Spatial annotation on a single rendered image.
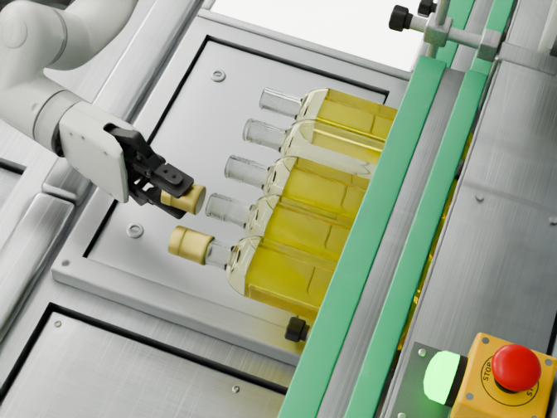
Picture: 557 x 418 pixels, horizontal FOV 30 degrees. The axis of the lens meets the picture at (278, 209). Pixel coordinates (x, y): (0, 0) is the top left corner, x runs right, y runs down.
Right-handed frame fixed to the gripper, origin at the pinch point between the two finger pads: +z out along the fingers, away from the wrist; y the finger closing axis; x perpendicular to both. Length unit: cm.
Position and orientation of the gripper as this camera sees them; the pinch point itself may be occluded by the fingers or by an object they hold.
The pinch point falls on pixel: (173, 191)
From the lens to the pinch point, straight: 121.8
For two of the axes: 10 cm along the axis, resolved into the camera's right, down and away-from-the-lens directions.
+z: 8.2, 5.0, -2.9
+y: 0.5, -5.6, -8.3
